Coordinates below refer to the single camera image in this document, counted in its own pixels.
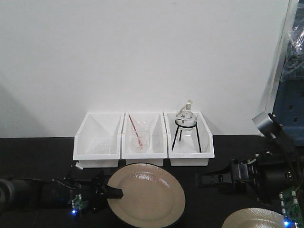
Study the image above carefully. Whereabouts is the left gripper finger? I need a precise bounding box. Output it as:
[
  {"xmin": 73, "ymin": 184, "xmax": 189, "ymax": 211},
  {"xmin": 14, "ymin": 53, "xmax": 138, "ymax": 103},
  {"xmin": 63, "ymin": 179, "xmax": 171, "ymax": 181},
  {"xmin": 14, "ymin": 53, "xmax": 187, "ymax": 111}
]
[{"xmin": 104, "ymin": 186, "xmax": 124, "ymax": 199}]

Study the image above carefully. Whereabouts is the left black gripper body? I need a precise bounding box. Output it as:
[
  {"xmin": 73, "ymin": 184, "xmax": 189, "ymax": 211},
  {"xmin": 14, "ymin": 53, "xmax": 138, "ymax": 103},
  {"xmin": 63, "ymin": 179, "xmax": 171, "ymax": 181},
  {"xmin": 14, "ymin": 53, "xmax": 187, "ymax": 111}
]
[{"xmin": 40, "ymin": 170, "xmax": 106, "ymax": 213}]

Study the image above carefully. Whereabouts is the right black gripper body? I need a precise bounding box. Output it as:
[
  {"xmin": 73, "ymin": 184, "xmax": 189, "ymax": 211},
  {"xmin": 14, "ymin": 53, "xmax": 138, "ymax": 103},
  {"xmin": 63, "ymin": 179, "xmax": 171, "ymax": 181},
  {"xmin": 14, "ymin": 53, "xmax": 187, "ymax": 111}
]
[{"xmin": 229, "ymin": 159, "xmax": 273, "ymax": 204}]

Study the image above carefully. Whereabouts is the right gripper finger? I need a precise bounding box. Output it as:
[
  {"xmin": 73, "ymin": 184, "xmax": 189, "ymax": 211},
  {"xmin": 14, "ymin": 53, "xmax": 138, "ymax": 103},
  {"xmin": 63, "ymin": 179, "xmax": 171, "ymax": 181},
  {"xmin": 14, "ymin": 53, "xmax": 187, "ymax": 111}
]
[
  {"xmin": 217, "ymin": 185, "xmax": 247, "ymax": 195},
  {"xmin": 194, "ymin": 171, "xmax": 234, "ymax": 187}
]

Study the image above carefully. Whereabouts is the beige round plate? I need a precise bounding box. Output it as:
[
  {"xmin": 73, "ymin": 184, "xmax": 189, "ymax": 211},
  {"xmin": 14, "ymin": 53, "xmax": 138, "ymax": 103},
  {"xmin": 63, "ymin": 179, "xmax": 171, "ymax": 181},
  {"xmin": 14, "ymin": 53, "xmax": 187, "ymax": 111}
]
[
  {"xmin": 221, "ymin": 208, "xmax": 295, "ymax": 228},
  {"xmin": 107, "ymin": 163, "xmax": 186, "ymax": 228}
]

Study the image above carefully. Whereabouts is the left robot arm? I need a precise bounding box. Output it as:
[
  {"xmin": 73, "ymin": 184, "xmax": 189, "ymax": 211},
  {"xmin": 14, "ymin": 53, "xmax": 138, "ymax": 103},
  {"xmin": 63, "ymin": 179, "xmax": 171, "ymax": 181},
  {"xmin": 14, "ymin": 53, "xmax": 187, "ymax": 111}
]
[{"xmin": 0, "ymin": 172, "xmax": 124, "ymax": 216}]

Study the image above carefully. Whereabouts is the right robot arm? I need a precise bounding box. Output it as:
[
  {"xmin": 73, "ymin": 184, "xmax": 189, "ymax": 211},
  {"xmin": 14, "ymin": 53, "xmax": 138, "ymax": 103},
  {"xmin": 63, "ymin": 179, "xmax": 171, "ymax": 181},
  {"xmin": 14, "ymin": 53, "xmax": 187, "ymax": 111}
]
[{"xmin": 194, "ymin": 150, "xmax": 304, "ymax": 204}]

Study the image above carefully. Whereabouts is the right white storage bin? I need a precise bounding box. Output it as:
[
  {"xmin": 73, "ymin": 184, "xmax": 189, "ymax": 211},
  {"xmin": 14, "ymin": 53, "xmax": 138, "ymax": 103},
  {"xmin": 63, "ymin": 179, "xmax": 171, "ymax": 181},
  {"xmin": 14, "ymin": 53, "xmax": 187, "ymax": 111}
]
[{"xmin": 164, "ymin": 112, "xmax": 215, "ymax": 167}]

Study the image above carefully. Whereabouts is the white storage bin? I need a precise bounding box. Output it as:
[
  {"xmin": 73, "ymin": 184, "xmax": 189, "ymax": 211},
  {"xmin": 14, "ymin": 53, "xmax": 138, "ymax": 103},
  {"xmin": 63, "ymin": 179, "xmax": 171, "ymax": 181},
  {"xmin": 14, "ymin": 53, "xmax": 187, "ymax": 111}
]
[
  {"xmin": 121, "ymin": 112, "xmax": 168, "ymax": 167},
  {"xmin": 73, "ymin": 113, "xmax": 125, "ymax": 168},
  {"xmin": 164, "ymin": 112, "xmax": 215, "ymax": 167}
]

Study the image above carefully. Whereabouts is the left white storage bin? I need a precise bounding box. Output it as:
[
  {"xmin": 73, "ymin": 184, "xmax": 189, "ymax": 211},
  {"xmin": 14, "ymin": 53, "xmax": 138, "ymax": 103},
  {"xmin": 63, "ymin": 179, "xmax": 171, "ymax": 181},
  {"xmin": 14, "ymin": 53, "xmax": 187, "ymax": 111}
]
[{"xmin": 73, "ymin": 113, "xmax": 125, "ymax": 168}]

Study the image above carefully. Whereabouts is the round glass flask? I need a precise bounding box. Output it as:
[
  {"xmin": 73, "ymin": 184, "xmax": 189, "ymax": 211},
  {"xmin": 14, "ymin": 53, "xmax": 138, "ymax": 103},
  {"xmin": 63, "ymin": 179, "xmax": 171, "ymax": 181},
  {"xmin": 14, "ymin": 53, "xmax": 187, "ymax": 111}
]
[{"xmin": 175, "ymin": 100, "xmax": 197, "ymax": 131}]

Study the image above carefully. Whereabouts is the middle white storage bin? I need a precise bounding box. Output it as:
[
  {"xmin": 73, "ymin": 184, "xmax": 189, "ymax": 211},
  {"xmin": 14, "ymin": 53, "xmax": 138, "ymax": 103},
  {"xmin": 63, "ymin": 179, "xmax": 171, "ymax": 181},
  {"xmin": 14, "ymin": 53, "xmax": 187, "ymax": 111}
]
[{"xmin": 121, "ymin": 112, "xmax": 168, "ymax": 167}]

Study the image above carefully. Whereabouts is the clear glass beaker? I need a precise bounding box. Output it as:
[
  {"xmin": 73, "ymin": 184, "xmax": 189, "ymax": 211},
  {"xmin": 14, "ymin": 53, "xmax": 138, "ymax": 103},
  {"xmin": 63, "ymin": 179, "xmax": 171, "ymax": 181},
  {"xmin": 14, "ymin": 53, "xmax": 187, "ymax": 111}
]
[{"xmin": 130, "ymin": 121, "xmax": 150, "ymax": 153}]

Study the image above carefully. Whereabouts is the blue pegboard drying rack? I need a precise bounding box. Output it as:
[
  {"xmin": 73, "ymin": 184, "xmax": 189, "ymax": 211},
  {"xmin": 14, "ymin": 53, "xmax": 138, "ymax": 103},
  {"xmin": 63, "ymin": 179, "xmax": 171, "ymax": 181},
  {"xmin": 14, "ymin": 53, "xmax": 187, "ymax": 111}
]
[{"xmin": 273, "ymin": 0, "xmax": 304, "ymax": 146}]

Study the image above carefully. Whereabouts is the red stirring rod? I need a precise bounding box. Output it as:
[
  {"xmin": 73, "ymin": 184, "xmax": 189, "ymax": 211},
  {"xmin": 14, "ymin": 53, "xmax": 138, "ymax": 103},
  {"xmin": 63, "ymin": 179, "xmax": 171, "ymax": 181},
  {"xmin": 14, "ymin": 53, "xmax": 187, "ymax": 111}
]
[{"xmin": 128, "ymin": 114, "xmax": 143, "ymax": 148}]

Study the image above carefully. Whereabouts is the plastic bag of pegs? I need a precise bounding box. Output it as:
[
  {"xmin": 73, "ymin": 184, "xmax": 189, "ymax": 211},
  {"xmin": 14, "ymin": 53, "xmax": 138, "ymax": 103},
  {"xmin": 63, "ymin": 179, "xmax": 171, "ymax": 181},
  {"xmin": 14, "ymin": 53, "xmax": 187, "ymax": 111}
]
[{"xmin": 280, "ymin": 16, "xmax": 304, "ymax": 82}]

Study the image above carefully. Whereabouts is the black wire tripod stand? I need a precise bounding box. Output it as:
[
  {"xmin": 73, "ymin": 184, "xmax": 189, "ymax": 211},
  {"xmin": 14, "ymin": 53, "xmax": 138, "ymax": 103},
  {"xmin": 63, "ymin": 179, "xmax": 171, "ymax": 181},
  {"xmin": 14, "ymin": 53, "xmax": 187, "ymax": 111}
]
[{"xmin": 171, "ymin": 121, "xmax": 202, "ymax": 153}]

